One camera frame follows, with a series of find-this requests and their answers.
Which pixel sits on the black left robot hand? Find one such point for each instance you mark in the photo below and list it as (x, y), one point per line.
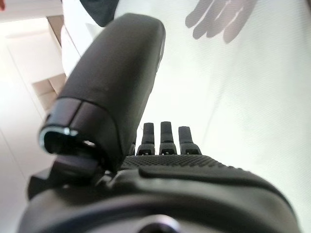
(116, 85)

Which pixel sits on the black garment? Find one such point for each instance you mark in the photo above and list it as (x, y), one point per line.
(102, 12)

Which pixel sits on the beige bed blanket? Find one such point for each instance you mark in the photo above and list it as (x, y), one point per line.
(230, 102)

